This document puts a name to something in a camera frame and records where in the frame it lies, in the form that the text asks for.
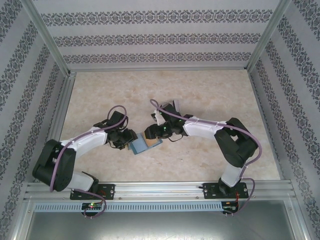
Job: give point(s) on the aluminium frame post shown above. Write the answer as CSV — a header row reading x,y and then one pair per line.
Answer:
x,y
267,35
46,35

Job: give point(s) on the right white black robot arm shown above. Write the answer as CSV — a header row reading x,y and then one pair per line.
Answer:
x,y
237,147

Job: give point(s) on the aluminium mounting rail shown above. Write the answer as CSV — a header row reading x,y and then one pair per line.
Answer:
x,y
160,190

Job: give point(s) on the aluminium frame crossbar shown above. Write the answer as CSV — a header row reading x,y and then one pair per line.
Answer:
x,y
160,69

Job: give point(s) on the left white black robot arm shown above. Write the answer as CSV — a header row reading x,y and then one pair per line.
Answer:
x,y
57,165

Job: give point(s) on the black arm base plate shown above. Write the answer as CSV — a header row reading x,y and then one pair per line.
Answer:
x,y
108,191
208,191

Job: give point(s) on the tan credit card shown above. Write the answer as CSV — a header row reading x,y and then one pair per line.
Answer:
x,y
151,143

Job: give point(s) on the grey metal panel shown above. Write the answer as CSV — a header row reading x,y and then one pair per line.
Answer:
x,y
160,227

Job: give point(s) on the small circuit board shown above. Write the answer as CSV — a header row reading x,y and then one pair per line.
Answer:
x,y
230,208
92,206

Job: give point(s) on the blue card holder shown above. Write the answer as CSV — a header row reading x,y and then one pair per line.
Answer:
x,y
140,147

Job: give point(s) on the aluminium side rail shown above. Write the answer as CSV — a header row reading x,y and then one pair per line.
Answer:
x,y
60,112

